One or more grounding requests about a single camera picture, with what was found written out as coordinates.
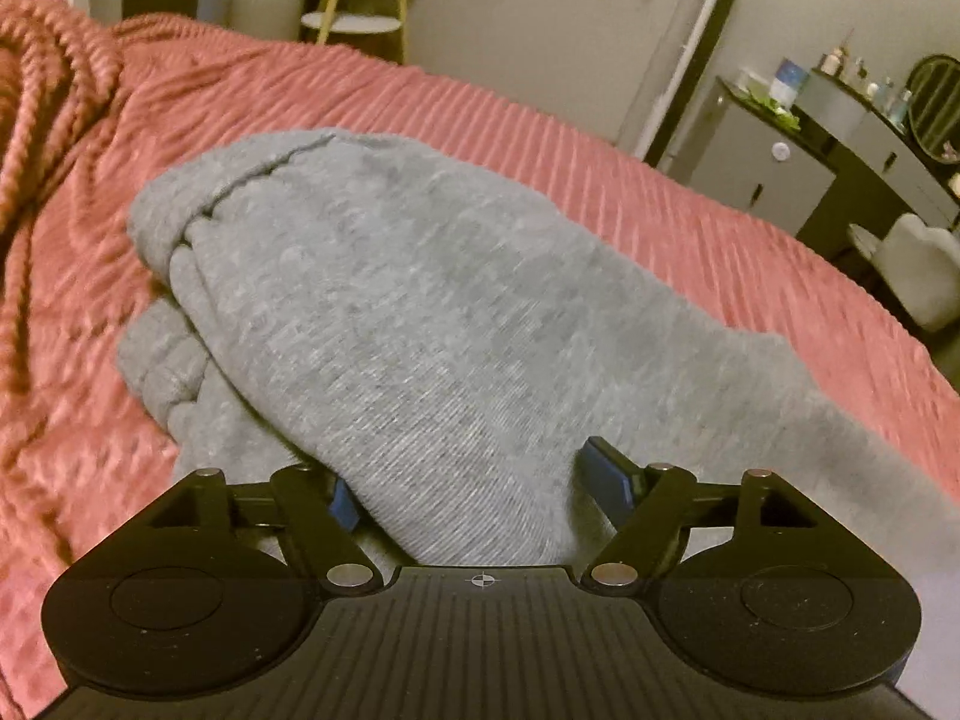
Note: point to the grey vanity dresser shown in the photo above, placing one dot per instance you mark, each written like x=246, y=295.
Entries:
x=780, y=172

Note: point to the grey pants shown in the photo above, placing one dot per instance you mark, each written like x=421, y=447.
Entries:
x=420, y=330

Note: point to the oval black-framed mirror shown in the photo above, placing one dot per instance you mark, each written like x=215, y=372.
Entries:
x=934, y=109

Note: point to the blue and white container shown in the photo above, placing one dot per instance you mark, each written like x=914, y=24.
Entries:
x=787, y=82

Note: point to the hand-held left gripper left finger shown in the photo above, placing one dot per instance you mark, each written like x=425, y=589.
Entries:
x=346, y=506

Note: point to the round white side table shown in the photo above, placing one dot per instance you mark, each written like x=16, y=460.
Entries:
x=351, y=24

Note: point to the pink ribbed blanket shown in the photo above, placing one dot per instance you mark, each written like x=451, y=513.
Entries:
x=525, y=127

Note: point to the tall white and black panel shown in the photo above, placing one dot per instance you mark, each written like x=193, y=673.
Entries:
x=690, y=52

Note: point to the white plush chair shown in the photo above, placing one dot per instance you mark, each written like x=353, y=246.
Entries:
x=911, y=270

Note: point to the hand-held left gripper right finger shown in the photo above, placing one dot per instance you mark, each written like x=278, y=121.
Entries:
x=602, y=467

